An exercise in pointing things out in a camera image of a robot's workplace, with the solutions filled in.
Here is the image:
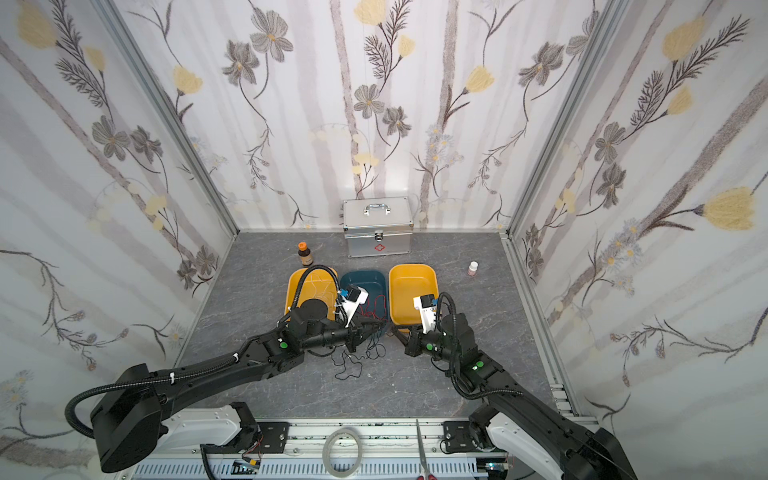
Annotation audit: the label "thick red wire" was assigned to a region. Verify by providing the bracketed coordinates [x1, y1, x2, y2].
[359, 293, 388, 322]

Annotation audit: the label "black thin wire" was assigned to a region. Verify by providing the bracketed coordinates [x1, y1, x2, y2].
[329, 323, 397, 382]

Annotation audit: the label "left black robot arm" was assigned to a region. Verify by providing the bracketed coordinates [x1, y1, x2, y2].
[64, 266, 384, 473]

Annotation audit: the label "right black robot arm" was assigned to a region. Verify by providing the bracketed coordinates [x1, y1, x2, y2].
[398, 292, 637, 479]

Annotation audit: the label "left yellow plastic bin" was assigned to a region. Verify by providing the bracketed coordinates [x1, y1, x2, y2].
[284, 266, 339, 316]

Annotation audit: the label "yellow plastic bin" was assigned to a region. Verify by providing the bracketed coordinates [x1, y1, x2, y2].
[388, 264, 439, 327]
[284, 266, 339, 316]

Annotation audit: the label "teal plastic bin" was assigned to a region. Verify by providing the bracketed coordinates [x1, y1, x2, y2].
[341, 270, 389, 321]

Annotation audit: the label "right yellow plastic bin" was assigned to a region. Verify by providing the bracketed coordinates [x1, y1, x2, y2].
[388, 264, 439, 327]

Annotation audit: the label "brown bottle orange cap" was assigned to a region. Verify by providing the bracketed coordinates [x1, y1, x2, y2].
[298, 242, 314, 267]

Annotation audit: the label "silver metal case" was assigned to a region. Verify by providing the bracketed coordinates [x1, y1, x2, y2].
[342, 197, 414, 258]

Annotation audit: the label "grey tape roll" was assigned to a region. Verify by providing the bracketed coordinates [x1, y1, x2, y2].
[321, 428, 363, 479]

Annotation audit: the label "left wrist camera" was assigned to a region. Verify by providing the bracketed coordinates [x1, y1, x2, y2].
[338, 286, 369, 327]

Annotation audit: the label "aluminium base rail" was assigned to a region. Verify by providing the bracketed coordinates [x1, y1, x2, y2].
[113, 416, 616, 480]

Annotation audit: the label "red handled scissors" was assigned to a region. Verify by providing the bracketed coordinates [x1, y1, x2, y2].
[415, 420, 437, 480]

